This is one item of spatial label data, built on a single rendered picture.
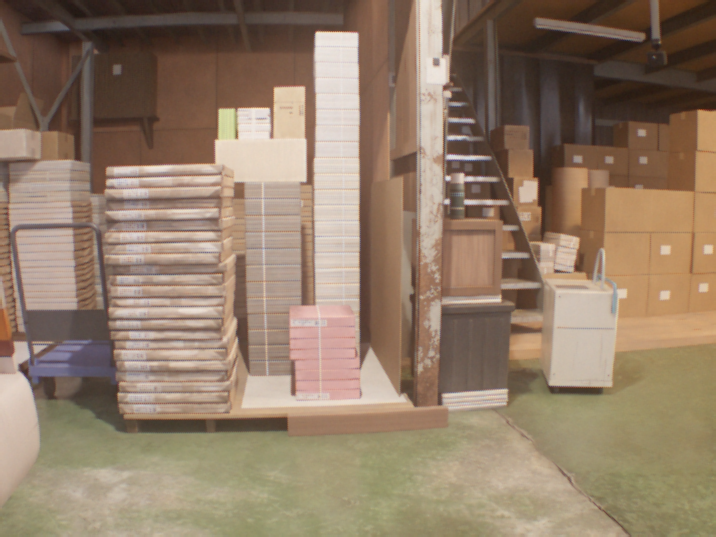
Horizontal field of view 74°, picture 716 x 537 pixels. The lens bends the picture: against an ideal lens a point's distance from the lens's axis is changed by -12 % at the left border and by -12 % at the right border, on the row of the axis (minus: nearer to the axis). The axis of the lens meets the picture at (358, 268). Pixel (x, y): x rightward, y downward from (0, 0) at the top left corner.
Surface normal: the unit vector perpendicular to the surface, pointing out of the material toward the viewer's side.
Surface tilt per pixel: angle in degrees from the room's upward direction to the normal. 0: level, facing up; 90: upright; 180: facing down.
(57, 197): 88
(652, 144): 91
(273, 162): 90
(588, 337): 90
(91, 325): 99
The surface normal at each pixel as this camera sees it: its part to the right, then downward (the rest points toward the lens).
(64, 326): 0.13, 0.27
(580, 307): -0.20, 0.12
